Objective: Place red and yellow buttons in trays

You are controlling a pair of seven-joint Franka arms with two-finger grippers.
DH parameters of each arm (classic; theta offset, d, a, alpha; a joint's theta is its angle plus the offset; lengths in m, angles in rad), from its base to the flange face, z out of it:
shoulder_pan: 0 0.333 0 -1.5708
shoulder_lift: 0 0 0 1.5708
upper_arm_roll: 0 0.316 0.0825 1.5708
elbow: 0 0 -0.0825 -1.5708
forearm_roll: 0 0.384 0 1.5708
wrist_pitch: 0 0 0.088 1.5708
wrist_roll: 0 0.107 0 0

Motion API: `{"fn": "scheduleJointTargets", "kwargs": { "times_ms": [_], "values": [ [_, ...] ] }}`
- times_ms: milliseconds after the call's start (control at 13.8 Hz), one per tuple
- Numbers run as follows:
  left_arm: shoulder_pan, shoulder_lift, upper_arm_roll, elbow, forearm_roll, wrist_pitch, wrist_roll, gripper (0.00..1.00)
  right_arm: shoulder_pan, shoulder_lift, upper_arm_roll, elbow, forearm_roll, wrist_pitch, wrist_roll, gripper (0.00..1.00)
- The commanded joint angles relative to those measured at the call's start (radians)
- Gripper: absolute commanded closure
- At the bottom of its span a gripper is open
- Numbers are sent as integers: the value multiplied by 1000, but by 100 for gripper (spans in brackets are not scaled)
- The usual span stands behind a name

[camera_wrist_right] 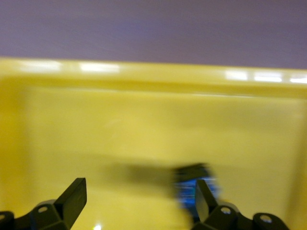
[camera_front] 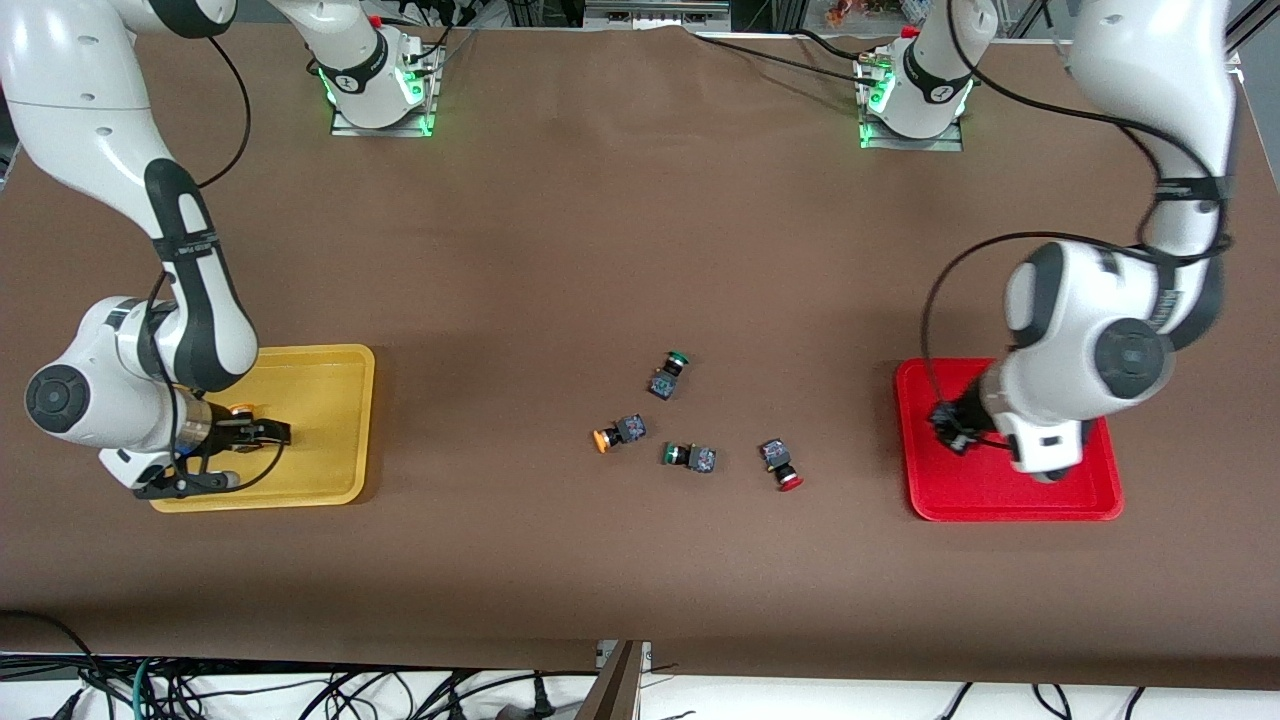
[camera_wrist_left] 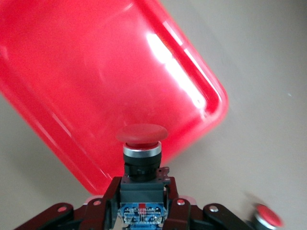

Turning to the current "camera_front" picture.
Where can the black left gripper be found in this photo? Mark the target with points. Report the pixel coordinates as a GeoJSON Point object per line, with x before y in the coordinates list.
{"type": "Point", "coordinates": [962, 418]}

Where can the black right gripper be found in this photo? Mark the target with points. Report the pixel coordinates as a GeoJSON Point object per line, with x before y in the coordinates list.
{"type": "Point", "coordinates": [236, 433]}

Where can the red push button switch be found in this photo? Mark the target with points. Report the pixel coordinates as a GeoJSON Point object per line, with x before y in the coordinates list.
{"type": "Point", "coordinates": [775, 455]}
{"type": "Point", "coordinates": [958, 440]}

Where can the yellow push button switch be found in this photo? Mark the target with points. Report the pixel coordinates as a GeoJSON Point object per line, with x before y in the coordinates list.
{"type": "Point", "coordinates": [630, 430]}
{"type": "Point", "coordinates": [241, 409]}

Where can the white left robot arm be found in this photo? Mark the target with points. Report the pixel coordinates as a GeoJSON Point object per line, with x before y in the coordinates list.
{"type": "Point", "coordinates": [1090, 320]}

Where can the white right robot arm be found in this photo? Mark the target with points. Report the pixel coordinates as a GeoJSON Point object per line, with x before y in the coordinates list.
{"type": "Point", "coordinates": [90, 110]}

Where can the red plastic tray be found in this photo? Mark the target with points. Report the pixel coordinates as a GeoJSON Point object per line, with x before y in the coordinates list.
{"type": "Point", "coordinates": [960, 490]}

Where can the yellow plastic tray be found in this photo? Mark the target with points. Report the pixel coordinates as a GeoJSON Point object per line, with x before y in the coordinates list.
{"type": "Point", "coordinates": [320, 400]}

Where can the brown table cover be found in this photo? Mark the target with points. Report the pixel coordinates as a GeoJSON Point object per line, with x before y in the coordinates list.
{"type": "Point", "coordinates": [640, 250]}

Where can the green push button switch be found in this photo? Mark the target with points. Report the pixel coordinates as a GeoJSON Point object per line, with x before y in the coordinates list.
{"type": "Point", "coordinates": [662, 384]}
{"type": "Point", "coordinates": [702, 460]}

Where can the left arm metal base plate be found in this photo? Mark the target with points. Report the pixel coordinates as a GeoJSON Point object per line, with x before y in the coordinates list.
{"type": "Point", "coordinates": [910, 144]}

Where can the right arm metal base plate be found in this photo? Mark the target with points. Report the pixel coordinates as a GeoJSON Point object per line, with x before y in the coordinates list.
{"type": "Point", "coordinates": [385, 131]}

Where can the aluminium profile bracket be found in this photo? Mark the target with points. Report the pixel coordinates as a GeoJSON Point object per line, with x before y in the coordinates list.
{"type": "Point", "coordinates": [620, 690]}

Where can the aluminium frame corner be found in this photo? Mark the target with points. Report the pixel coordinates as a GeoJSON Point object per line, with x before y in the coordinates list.
{"type": "Point", "coordinates": [1238, 62]}

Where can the grey metal frame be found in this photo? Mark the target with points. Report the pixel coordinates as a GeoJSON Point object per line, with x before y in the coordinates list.
{"type": "Point", "coordinates": [655, 15]}

